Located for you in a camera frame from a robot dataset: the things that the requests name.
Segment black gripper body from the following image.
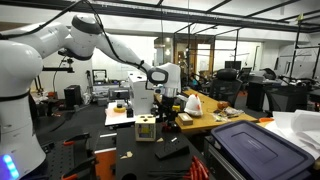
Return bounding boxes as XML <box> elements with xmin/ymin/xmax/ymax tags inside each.
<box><xmin>156</xmin><ymin>95</ymin><xmax>179</xmax><ymax>118</ymax></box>

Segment white dome shaped object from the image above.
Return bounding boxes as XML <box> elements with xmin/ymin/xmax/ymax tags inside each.
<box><xmin>183</xmin><ymin>93</ymin><xmax>204</xmax><ymax>117</ymax></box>

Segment brown round object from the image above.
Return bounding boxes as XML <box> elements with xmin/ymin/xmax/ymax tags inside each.
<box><xmin>217</xmin><ymin>100</ymin><xmax>231</xmax><ymax>111</ymax></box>

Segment small rectangular box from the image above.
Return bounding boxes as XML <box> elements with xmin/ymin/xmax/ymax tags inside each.
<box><xmin>177</xmin><ymin>112</ymin><xmax>194</xmax><ymax>126</ymax></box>

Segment wooden shape sorter box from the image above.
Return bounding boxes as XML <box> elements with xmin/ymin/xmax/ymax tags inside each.
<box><xmin>134</xmin><ymin>114</ymin><xmax>157</xmax><ymax>143</ymax></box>

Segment black wedge hex key stand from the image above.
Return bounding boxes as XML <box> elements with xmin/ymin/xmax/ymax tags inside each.
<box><xmin>154</xmin><ymin>135</ymin><xmax>191</xmax><ymax>160</ymax></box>

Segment wooden desk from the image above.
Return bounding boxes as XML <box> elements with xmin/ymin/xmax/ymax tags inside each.
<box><xmin>172</xmin><ymin>88</ymin><xmax>260</xmax><ymax>135</ymax></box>

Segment black joystick device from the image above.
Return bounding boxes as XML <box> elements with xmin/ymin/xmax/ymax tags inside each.
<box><xmin>125</xmin><ymin>107</ymin><xmax>135</xmax><ymax>119</ymax></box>

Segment yellow tape roll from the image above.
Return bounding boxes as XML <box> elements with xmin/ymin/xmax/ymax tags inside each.
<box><xmin>113</xmin><ymin>105</ymin><xmax>127</xmax><ymax>114</ymax></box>

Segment white flat board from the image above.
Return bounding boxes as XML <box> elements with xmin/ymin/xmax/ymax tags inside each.
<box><xmin>104</xmin><ymin>101</ymin><xmax>136</xmax><ymax>127</ymax></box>

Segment grey equipment unit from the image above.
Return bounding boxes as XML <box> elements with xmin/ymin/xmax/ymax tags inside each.
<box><xmin>108</xmin><ymin>88</ymin><xmax>131</xmax><ymax>101</ymax></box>

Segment grey metal rack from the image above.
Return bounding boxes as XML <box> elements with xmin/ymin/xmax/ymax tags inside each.
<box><xmin>202</xmin><ymin>134</ymin><xmax>244</xmax><ymax>180</ymax></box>

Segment clear plastic bag clutter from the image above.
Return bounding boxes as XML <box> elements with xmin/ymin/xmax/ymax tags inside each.
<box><xmin>211</xmin><ymin>106</ymin><xmax>246</xmax><ymax>123</ymax></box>

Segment black office chair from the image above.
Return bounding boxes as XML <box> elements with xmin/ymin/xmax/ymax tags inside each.
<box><xmin>208</xmin><ymin>68</ymin><xmax>244</xmax><ymax>108</ymax></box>
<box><xmin>264</xmin><ymin>84</ymin><xmax>310</xmax><ymax>113</ymax></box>

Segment black 3D printer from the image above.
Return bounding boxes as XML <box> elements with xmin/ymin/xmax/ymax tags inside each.
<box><xmin>91</xmin><ymin>69</ymin><xmax>108</xmax><ymax>85</ymax></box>

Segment black monitor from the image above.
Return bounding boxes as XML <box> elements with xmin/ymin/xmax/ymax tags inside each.
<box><xmin>224</xmin><ymin>60</ymin><xmax>242</xmax><ymax>71</ymax></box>

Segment black cabinet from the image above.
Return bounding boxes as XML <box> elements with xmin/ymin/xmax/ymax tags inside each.
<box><xmin>246</xmin><ymin>81</ymin><xmax>274</xmax><ymax>112</ymax></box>

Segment dark blue bin lid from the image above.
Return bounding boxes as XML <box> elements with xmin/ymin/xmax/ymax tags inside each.
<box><xmin>210</xmin><ymin>119</ymin><xmax>316</xmax><ymax>180</ymax></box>

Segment black speaker box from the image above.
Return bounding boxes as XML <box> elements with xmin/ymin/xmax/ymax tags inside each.
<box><xmin>63</xmin><ymin>84</ymin><xmax>83</xmax><ymax>109</ymax></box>

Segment black optical breadboard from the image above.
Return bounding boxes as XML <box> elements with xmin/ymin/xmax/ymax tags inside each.
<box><xmin>36</xmin><ymin>139</ymin><xmax>98</xmax><ymax>180</ymax></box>

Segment white paper sheets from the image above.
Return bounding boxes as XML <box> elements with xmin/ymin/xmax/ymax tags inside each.
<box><xmin>264</xmin><ymin>109</ymin><xmax>320</xmax><ymax>160</ymax></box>

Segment black metal cage frame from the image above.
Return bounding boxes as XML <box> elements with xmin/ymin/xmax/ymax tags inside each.
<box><xmin>0</xmin><ymin>0</ymin><xmax>320</xmax><ymax>83</ymax></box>

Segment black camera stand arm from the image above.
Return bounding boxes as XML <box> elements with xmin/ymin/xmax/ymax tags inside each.
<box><xmin>31</xmin><ymin>57</ymin><xmax>75</xmax><ymax>95</ymax></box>

